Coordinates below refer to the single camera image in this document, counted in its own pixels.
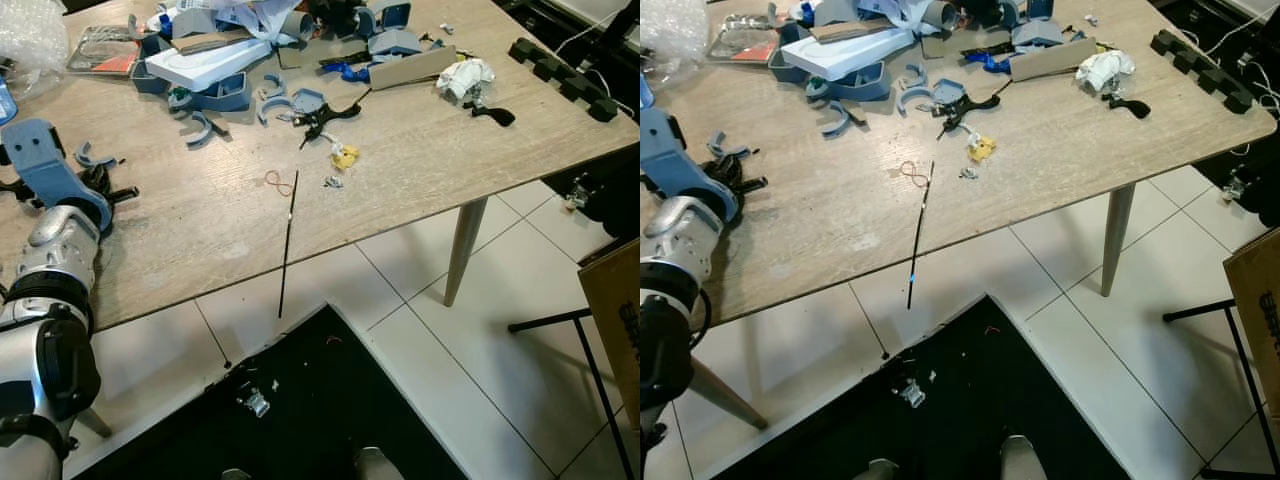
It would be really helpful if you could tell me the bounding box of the clear package with red card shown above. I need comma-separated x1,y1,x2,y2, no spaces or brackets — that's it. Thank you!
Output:
66,25,143,75
707,15,783,64

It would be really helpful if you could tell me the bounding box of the large blue-grey printed housing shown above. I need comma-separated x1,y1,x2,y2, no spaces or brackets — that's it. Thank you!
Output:
166,72,253,114
806,62,894,104

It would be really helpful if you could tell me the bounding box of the flat white box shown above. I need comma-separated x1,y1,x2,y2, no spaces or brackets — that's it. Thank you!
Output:
781,27,916,82
145,38,273,92

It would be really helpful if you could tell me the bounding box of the clear bubble wrap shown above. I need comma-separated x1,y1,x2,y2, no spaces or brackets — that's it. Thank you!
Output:
640,0,709,61
0,0,71,73

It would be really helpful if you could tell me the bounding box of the brown cardboard piece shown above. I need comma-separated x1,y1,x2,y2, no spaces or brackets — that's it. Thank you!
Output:
810,19,893,44
170,28,257,54

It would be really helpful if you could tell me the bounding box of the brown cardboard box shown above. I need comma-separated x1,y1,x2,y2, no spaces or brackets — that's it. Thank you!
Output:
1222,228,1280,417
578,240,641,431

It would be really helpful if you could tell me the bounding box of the thin black rod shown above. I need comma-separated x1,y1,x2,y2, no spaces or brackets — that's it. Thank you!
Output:
277,170,301,321
906,160,936,311

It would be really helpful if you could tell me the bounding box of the black toothed foam block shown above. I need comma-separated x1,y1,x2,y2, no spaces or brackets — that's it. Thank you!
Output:
1150,29,1254,114
508,38,620,123

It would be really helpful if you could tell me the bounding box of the black hand tool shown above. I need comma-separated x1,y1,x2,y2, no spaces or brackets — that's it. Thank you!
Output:
280,90,373,151
935,80,1013,141

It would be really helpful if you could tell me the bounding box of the black plastic lever part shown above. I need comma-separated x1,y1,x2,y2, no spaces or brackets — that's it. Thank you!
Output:
1104,92,1152,120
466,100,517,128

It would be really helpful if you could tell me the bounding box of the black floor mat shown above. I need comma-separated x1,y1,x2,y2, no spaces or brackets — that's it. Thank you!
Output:
700,293,1133,480
70,303,471,480

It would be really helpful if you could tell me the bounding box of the blue-grey printed shell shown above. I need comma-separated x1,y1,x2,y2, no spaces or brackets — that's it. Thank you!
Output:
367,28,427,59
1010,18,1067,50

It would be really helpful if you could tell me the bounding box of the long cardboard strip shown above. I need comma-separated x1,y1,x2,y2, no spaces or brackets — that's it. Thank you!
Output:
368,45,459,92
1010,37,1099,83

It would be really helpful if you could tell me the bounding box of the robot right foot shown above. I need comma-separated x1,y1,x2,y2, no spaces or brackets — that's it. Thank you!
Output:
1003,435,1047,480
355,447,393,480

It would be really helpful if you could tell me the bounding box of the white cable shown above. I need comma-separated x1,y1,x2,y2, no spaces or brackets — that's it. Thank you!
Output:
553,12,641,113
1200,8,1280,123

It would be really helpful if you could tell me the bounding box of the black metal frame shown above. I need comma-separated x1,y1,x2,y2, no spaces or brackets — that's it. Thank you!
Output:
1163,298,1280,479
508,308,638,480

